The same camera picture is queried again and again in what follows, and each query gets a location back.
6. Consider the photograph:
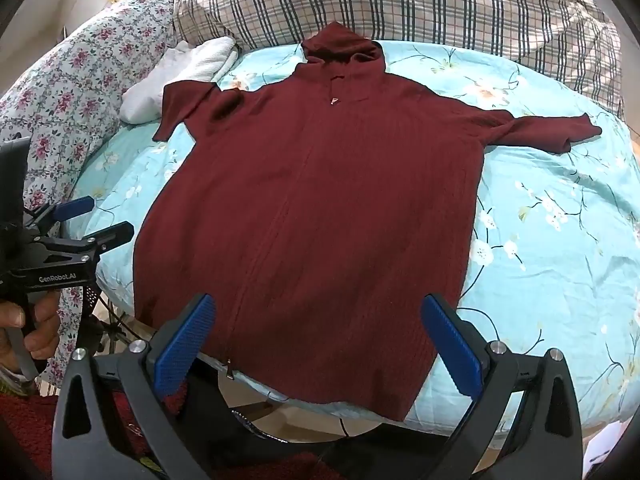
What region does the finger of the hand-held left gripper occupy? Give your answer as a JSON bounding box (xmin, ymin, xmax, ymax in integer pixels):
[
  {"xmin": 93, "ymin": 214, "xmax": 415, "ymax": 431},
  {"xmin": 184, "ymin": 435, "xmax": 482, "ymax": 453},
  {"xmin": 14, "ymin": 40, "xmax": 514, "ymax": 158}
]
[
  {"xmin": 31, "ymin": 221, "xmax": 135, "ymax": 262},
  {"xmin": 25, "ymin": 196, "xmax": 96, "ymax": 233}
]

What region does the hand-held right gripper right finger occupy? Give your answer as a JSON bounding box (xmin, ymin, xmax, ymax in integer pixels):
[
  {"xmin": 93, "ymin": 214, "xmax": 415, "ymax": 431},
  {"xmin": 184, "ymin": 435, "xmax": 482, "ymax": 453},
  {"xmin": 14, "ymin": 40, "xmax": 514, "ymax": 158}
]
[{"xmin": 421, "ymin": 292, "xmax": 583, "ymax": 480}]

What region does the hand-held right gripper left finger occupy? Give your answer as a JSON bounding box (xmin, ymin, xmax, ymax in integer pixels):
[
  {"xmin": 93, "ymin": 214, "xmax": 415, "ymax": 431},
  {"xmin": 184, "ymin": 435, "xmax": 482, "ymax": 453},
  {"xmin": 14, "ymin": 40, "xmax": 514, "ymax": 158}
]
[{"xmin": 51, "ymin": 293, "xmax": 217, "ymax": 480}]

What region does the maroon hooded knit sweater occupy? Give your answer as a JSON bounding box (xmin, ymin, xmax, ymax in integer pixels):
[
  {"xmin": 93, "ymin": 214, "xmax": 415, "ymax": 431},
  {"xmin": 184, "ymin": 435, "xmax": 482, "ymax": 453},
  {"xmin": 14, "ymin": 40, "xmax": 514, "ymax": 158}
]
[{"xmin": 134, "ymin": 21, "xmax": 603, "ymax": 422}]

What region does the person's left hand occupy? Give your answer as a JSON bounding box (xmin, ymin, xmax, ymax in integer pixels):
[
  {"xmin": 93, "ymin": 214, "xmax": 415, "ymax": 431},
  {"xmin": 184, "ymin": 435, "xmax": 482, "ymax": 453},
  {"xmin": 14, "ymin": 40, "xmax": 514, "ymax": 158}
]
[{"xmin": 0, "ymin": 290, "xmax": 62, "ymax": 377}]

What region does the black tripod stand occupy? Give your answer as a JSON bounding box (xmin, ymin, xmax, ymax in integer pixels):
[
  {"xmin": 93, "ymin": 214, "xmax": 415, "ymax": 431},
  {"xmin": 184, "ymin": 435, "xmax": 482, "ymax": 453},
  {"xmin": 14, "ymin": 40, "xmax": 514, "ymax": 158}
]
[{"xmin": 75, "ymin": 287, "xmax": 135, "ymax": 361}]

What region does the pink floral quilt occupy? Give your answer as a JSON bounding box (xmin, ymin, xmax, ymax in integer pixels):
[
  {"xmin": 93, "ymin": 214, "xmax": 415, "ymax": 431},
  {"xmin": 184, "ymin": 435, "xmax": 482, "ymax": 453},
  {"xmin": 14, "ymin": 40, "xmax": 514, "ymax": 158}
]
[{"xmin": 0, "ymin": 0, "xmax": 182, "ymax": 361}]

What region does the light blue floral bedsheet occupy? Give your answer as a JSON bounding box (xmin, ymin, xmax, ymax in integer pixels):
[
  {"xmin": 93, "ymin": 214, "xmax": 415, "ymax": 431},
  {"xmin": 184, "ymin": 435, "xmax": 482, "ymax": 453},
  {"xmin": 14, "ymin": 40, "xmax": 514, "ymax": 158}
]
[{"xmin": 80, "ymin": 42, "xmax": 640, "ymax": 453}]

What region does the white smooth cloth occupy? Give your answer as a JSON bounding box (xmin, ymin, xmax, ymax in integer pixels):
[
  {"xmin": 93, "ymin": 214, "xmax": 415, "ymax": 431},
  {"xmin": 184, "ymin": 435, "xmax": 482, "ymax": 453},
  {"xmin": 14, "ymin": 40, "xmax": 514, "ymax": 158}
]
[{"xmin": 121, "ymin": 42, "xmax": 203, "ymax": 125}]

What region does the white paper sheet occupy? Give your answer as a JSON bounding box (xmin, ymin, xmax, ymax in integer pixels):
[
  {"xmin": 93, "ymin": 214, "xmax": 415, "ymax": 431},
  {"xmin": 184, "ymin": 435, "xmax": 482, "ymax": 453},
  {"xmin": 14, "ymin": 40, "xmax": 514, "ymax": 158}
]
[{"xmin": 582, "ymin": 419, "xmax": 632, "ymax": 467}]

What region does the white ribbed knit garment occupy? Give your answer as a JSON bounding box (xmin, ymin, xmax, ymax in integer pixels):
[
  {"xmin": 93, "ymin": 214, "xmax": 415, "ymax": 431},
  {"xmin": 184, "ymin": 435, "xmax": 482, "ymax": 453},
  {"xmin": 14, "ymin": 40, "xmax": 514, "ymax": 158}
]
[{"xmin": 184, "ymin": 36, "xmax": 242, "ymax": 85}]

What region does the plaid checked quilt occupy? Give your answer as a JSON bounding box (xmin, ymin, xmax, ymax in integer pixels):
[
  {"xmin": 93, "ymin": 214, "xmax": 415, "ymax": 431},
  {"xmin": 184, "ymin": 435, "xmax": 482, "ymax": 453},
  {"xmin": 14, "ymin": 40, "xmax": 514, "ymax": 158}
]
[{"xmin": 172, "ymin": 0, "xmax": 626, "ymax": 121}]

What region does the black floor cable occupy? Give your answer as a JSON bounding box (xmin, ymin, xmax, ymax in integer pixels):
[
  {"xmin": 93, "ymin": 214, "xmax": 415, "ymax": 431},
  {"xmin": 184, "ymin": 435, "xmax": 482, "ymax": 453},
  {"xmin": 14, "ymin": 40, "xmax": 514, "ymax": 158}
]
[{"xmin": 230, "ymin": 407, "xmax": 362, "ymax": 445}]

